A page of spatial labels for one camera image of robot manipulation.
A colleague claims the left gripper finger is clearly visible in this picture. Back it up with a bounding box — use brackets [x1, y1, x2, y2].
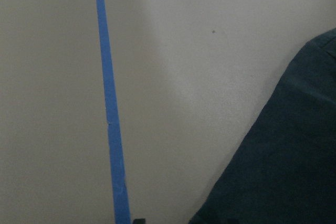
[133, 218, 145, 224]

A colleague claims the black graphic t-shirt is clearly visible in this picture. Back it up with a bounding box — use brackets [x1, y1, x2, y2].
[191, 30, 335, 223]

